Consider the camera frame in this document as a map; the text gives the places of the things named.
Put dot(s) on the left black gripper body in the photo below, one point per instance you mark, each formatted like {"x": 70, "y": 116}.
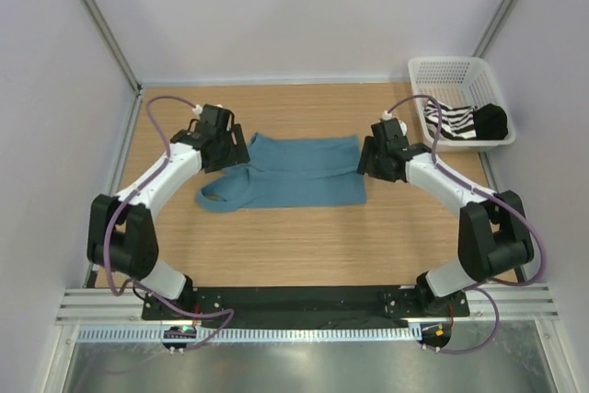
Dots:
{"x": 225, "y": 138}

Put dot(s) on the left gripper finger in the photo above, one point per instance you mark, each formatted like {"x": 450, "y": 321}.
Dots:
{"x": 213, "y": 161}
{"x": 238, "y": 146}

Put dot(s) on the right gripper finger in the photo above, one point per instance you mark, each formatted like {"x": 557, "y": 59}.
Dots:
{"x": 365, "y": 164}
{"x": 386, "y": 172}

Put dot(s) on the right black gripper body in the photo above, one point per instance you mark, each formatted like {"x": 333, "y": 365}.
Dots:
{"x": 379, "y": 154}

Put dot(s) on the teal tank top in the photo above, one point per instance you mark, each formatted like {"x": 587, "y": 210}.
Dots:
{"x": 295, "y": 172}

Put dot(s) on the black white striped tank top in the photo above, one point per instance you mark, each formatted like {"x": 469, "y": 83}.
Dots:
{"x": 457, "y": 122}

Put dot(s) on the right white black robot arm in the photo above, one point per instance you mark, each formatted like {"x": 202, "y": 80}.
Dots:
{"x": 493, "y": 236}

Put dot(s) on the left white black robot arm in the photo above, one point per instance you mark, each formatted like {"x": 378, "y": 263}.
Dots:
{"x": 121, "y": 232}

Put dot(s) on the white plastic basket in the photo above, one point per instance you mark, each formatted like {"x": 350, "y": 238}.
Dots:
{"x": 457, "y": 82}

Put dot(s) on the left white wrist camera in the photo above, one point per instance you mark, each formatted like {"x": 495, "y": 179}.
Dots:
{"x": 198, "y": 110}

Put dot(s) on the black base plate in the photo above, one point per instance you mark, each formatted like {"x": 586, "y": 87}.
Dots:
{"x": 326, "y": 307}

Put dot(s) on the white slotted cable duct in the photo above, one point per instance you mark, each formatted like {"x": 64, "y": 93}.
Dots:
{"x": 183, "y": 333}

